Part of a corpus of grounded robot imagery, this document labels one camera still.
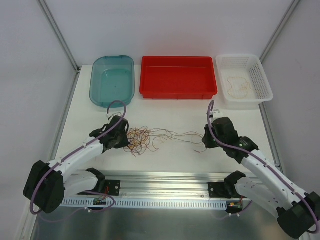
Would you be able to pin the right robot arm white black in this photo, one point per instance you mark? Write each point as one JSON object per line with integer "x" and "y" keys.
{"x": 297, "y": 211}

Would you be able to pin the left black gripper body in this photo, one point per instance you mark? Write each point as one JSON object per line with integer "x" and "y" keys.
{"x": 119, "y": 141}

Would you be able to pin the white perforated plastic basket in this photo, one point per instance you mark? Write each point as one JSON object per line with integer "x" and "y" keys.
{"x": 243, "y": 81}

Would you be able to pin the right aluminium frame post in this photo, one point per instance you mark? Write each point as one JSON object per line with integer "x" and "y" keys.
{"x": 279, "y": 29}

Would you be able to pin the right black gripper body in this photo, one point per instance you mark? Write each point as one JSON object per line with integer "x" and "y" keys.
{"x": 210, "y": 139}

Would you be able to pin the white slotted cable duct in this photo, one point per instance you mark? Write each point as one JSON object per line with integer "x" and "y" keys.
{"x": 176, "y": 204}

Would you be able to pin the red plastic tray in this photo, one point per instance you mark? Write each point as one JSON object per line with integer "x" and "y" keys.
{"x": 177, "y": 78}

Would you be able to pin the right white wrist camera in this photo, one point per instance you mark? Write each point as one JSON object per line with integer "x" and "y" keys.
{"x": 215, "y": 114}

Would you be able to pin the aluminium mounting rail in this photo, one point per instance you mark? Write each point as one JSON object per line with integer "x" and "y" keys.
{"x": 164, "y": 184}

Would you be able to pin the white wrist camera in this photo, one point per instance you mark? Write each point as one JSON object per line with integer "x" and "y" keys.
{"x": 215, "y": 114}
{"x": 110, "y": 116}

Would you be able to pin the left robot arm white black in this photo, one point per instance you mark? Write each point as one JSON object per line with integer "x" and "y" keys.
{"x": 48, "y": 184}

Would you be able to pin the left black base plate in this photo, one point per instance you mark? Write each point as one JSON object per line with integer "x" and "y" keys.
{"x": 109, "y": 187}

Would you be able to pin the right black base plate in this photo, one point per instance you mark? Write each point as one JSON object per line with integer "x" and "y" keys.
{"x": 220, "y": 190}

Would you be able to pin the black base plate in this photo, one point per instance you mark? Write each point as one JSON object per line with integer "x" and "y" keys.
{"x": 109, "y": 187}
{"x": 220, "y": 190}

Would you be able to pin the teal transparent plastic tub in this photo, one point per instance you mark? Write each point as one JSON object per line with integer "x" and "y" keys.
{"x": 112, "y": 79}

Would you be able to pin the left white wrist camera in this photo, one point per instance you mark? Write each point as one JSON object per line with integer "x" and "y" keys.
{"x": 110, "y": 116}

